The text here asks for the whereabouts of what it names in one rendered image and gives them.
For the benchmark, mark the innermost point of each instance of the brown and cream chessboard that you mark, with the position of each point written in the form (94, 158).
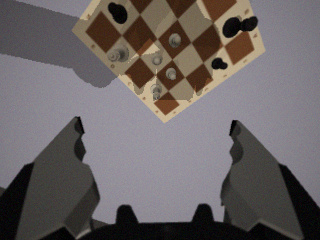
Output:
(149, 25)

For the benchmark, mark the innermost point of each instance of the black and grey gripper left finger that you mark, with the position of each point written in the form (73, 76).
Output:
(54, 196)

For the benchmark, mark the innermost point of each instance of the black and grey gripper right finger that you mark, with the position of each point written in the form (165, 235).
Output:
(263, 196)

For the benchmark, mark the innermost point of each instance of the white pawn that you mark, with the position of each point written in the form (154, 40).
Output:
(174, 41)
(156, 60)
(171, 73)

